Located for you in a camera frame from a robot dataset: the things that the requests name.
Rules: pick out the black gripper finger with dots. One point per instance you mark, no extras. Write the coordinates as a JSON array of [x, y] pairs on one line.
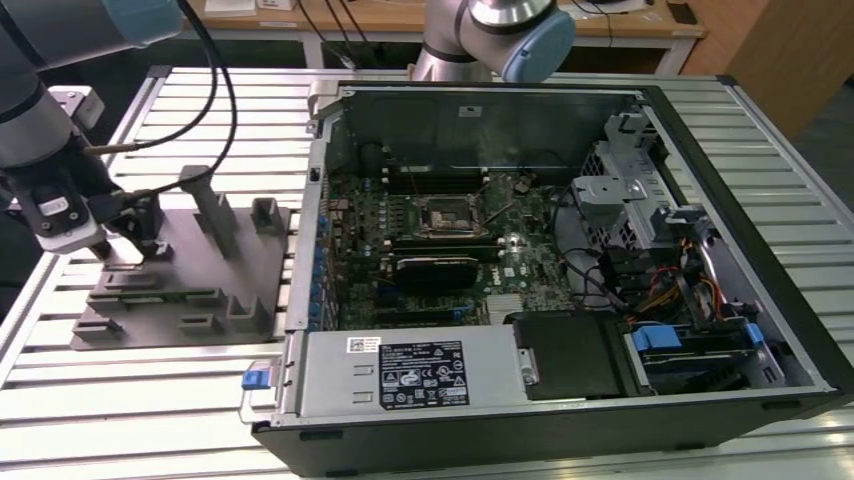
[[103, 247], [150, 242]]

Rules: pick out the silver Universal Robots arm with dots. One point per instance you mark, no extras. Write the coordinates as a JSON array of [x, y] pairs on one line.
[[27, 125]]

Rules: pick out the CPU socket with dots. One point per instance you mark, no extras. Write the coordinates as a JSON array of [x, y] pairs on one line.
[[444, 215]]

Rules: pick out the grey parts rack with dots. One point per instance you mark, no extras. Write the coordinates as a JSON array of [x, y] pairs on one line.
[[194, 300]]

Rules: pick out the blue case latch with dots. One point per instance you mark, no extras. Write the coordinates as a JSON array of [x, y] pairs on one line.
[[254, 380]]

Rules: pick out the grey case side latch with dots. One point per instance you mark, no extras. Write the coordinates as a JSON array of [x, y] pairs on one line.
[[324, 97]]

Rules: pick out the white paper sheet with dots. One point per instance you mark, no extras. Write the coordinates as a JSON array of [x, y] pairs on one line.
[[230, 6]]

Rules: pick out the silver power supply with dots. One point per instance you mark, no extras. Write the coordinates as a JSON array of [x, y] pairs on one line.
[[334, 385]]

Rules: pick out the wooden desk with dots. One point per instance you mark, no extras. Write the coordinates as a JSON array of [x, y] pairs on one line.
[[268, 22]]

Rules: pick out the black expansion slot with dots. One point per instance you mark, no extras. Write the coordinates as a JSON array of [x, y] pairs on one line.
[[414, 316]]

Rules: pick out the black graphics card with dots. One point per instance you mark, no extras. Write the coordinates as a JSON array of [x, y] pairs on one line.
[[434, 277]]

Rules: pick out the small white box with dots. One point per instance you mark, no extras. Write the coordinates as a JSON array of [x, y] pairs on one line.
[[277, 4]]

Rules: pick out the silver chipset heatsink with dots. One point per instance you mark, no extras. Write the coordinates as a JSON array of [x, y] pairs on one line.
[[505, 307]]

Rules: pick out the green motherboard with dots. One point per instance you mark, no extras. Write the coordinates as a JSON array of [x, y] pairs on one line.
[[534, 295]]

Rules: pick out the black open PC case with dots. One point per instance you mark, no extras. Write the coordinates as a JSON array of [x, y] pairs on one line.
[[468, 445]]

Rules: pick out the black plastic shroud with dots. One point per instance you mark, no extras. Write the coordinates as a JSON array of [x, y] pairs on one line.
[[574, 355]]

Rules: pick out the silver metal drive cage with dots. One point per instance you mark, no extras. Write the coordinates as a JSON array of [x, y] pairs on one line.
[[621, 190]]

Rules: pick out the blue disk carrier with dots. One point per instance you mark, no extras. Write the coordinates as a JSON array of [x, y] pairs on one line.
[[655, 340]]

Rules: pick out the grey plastic cage latch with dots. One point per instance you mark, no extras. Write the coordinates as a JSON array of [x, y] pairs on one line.
[[681, 217]]

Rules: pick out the small black desk item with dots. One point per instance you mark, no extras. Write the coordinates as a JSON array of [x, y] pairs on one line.
[[683, 12]]

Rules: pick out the silver disk bay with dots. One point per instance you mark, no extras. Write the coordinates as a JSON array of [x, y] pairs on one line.
[[768, 370]]

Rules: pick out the wooden cabinet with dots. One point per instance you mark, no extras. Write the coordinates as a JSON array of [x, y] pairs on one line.
[[788, 50]]

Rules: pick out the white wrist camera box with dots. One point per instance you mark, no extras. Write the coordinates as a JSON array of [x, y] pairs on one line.
[[67, 235]]

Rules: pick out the silver metal mount bracket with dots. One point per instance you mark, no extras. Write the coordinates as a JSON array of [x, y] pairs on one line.
[[81, 105]]

